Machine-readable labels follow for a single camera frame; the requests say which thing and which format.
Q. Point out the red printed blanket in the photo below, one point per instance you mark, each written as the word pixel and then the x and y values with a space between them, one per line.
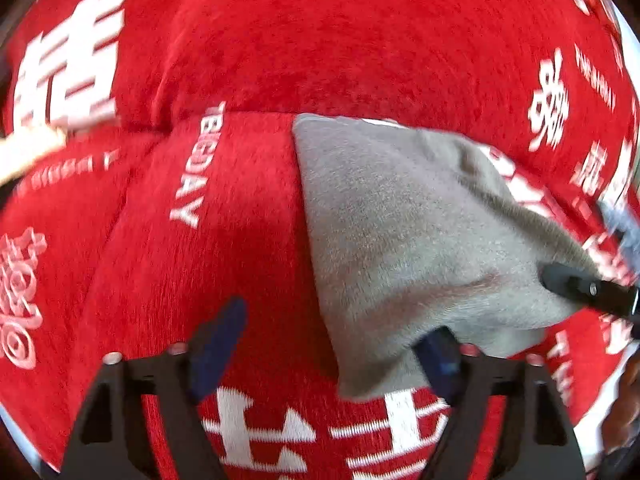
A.
pixel 250 60

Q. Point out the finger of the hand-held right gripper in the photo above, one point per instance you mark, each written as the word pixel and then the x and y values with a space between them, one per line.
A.
pixel 587 287

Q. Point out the cream cloth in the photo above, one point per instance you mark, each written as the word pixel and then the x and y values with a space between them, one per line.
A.
pixel 27 152

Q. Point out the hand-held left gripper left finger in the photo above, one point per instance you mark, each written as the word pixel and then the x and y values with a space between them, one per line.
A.
pixel 217 347

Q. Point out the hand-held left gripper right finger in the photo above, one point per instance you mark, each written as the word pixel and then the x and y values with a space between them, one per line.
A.
pixel 442 360

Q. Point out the small grey garment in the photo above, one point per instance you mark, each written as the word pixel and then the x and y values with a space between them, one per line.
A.
pixel 400 240

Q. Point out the person's right forearm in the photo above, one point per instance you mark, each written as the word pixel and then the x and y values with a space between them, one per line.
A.
pixel 622 405

